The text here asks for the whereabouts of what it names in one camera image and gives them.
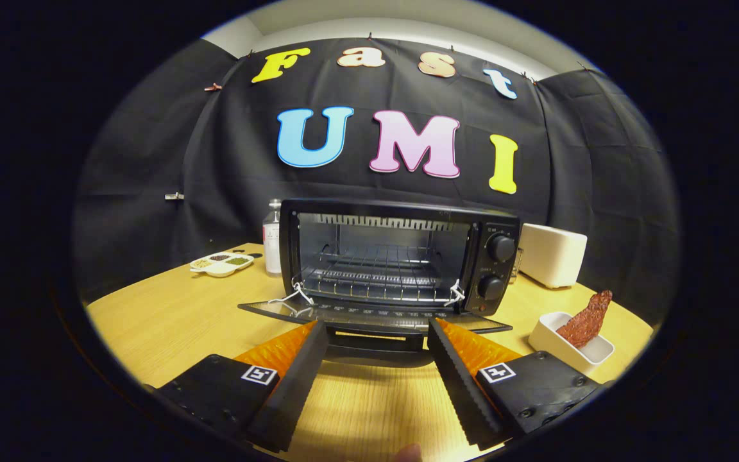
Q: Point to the black toaster oven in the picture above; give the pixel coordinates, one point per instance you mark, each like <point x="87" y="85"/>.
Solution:
<point x="504" y="269"/>

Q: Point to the white pop-up toaster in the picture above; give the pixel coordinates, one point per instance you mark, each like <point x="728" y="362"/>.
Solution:
<point x="552" y="256"/>

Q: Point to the black backdrop cloth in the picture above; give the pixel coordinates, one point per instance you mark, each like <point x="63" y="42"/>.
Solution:
<point x="215" y="160"/>

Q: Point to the copper clip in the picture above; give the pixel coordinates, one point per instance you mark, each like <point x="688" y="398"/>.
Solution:
<point x="213" y="86"/>

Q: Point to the white divided seasoning dish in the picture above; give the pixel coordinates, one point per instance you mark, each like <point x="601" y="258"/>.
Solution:
<point x="222" y="264"/>

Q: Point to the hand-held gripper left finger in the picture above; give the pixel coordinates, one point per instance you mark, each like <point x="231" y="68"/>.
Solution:
<point x="292" y="391"/>

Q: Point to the reddish-brown dried meat strip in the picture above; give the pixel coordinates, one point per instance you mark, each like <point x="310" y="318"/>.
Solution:
<point x="584" y="324"/>

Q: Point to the small white rectangular tray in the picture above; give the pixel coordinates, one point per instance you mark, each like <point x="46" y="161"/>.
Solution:
<point x="591" y="354"/>

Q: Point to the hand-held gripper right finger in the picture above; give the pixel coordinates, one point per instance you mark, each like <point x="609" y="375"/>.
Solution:
<point x="462" y="391"/>

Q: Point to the clear plastic bottle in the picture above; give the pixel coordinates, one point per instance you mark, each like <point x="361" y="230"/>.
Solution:
<point x="272" y="247"/>

